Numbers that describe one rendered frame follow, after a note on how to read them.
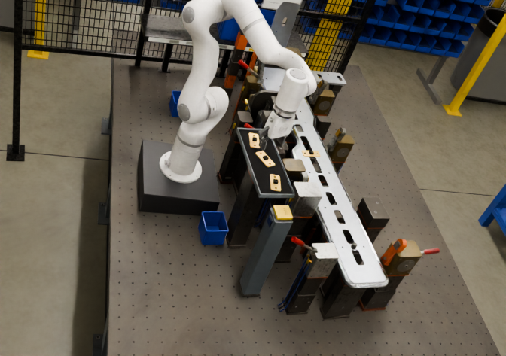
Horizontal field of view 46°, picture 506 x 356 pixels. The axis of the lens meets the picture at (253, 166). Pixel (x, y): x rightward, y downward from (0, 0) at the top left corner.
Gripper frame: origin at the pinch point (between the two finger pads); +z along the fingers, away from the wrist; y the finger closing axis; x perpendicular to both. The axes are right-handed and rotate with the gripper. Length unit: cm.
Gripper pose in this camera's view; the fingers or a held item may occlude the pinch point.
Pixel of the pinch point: (271, 143)
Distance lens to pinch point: 224.7
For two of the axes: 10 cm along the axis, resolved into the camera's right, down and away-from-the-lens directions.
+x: -5.6, -6.6, 5.1
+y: 7.9, -2.2, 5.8
